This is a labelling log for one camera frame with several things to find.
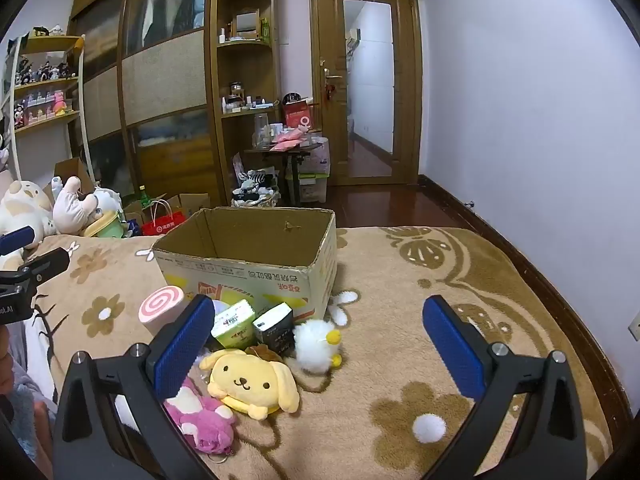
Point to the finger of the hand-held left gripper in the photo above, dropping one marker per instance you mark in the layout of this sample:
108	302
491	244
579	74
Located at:
45	262
17	239

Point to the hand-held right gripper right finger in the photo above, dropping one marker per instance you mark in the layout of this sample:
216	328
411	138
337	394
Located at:
452	350

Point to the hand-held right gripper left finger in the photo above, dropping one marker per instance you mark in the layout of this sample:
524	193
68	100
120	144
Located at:
184	347

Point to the yellow bottle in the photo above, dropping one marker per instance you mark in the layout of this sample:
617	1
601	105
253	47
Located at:
245	380

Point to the small black box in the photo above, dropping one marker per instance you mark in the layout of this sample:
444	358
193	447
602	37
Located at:
272	327

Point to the cream bear plush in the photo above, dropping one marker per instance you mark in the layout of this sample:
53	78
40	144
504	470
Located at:
22	207

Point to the pink swirl roll plush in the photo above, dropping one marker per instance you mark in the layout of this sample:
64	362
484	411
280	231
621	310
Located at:
160	305

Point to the green tissue pack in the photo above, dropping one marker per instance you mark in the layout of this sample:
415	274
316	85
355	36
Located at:
232	325

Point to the white bed sheet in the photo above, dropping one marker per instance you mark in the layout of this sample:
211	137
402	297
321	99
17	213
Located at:
40	355

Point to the white and pink plush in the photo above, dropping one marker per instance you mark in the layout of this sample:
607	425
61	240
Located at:
70	207

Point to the white plush in green clothes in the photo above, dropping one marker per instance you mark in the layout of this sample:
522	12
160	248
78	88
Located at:
107	220

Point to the brown cardboard box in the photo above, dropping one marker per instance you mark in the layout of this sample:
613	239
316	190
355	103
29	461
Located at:
70	170

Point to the grey fleece clothing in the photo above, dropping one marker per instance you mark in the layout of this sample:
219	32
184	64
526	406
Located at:
22	395

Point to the brown flower blanket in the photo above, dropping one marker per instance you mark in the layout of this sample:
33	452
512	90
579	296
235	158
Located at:
350	410

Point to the green bottle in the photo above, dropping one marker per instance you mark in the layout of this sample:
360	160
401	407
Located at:
145	197

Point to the red paper bag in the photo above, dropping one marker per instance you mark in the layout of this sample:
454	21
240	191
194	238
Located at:
162	225

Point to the white fluffy duck plush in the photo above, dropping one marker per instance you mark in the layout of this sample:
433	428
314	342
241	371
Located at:
312	345

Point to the yellow figurine shelf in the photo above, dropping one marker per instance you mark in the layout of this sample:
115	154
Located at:
47	82

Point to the basket of socks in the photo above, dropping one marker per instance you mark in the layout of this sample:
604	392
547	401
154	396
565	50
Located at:
255	190

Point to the small dark side table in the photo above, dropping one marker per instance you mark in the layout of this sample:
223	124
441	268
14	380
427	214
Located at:
295	170

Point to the wooden wardrobe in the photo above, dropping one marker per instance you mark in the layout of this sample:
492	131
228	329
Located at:
165	75

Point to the clear plastic storage box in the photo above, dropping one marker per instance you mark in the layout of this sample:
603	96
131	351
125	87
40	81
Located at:
315	170

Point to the clear plastic jar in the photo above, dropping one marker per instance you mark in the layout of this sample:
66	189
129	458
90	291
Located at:
261	130

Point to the pink packets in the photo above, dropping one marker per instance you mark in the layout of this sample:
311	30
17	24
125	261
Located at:
287	139

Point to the wooden corner shelf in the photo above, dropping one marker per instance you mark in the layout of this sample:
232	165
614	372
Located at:
220	85

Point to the red box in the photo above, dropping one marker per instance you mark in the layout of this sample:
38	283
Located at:
297	115

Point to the small framed mirror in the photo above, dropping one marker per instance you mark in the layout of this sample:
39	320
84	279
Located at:
246	21

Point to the wooden door with glass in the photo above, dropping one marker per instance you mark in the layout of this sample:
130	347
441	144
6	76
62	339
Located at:
325	35

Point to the white wall socket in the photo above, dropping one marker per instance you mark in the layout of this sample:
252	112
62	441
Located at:
635	325

